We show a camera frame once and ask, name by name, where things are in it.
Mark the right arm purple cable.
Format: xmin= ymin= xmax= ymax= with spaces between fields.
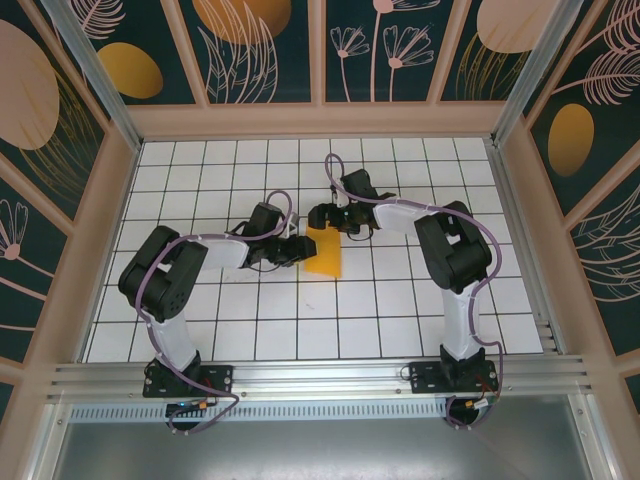
xmin=324 ymin=152 xmax=504 ymax=431

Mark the long aluminium mounting rail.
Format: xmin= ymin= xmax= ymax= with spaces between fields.
xmin=47 ymin=354 xmax=591 ymax=401

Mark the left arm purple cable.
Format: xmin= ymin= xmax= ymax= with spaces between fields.
xmin=135 ymin=190 xmax=295 ymax=436

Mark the aluminium corner post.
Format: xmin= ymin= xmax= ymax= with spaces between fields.
xmin=42 ymin=0 xmax=142 ymax=151
xmin=491 ymin=0 xmax=585 ymax=147

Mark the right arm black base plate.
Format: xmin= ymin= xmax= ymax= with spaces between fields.
xmin=408 ymin=359 xmax=499 ymax=396

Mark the grey metal sheet panel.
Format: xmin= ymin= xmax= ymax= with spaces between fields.
xmin=49 ymin=419 xmax=601 ymax=480

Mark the yellow paper sheet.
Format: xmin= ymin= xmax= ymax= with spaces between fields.
xmin=303 ymin=227 xmax=344 ymax=279

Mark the aluminium side rail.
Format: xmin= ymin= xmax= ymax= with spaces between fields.
xmin=487 ymin=139 xmax=567 ymax=357

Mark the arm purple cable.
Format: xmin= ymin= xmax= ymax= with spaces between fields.
xmin=135 ymin=190 xmax=295 ymax=436
xmin=324 ymin=152 xmax=504 ymax=431

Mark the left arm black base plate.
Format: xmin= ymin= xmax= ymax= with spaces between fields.
xmin=142 ymin=362 xmax=236 ymax=399

